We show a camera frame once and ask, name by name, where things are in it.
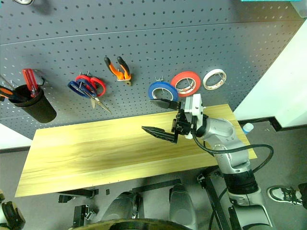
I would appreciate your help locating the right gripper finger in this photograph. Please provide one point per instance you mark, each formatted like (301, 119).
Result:
(168, 104)
(163, 134)

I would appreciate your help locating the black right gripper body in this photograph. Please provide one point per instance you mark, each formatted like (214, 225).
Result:
(182, 124)

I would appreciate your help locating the blue tape roll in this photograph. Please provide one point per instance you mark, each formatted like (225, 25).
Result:
(160, 83)

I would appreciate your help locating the orange black pliers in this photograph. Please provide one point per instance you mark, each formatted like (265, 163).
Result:
(115, 70)

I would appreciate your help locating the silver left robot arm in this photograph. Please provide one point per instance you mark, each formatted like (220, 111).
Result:
(12, 215)

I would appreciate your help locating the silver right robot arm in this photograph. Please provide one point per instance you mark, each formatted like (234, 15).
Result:
(223, 131)

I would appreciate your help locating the black cylindrical tool cup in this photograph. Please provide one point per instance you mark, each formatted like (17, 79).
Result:
(40, 110)

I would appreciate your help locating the silver double-prong hook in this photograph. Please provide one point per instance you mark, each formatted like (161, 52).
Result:
(159, 77)
(84, 73)

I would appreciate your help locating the red tape roll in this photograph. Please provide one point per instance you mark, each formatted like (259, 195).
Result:
(184, 74)

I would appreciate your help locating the white tape roll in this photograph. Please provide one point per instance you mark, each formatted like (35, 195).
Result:
(205, 82)

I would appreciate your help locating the small clear plastic bottle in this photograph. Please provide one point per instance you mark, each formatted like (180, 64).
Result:
(248, 128)

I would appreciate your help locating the dark grey perforated pegboard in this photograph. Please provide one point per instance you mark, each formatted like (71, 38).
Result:
(144, 43)

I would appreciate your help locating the dark grey rounded shape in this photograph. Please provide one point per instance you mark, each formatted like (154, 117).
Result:
(122, 206)
(183, 206)

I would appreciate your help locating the dark olive rounded rim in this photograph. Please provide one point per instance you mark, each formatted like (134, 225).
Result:
(132, 224)

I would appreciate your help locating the grey white sneaker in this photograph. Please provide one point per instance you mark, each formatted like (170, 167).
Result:
(283, 195)

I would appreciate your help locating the dark trouser leg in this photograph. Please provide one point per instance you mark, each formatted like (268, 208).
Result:
(303, 190)

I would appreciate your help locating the small silver pegboard hook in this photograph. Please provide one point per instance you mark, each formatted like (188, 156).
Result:
(9, 83)

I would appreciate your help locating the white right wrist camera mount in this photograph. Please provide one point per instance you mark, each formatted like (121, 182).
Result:
(195, 105)

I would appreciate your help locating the black metal table frame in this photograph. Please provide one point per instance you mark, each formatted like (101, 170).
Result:
(79, 192)

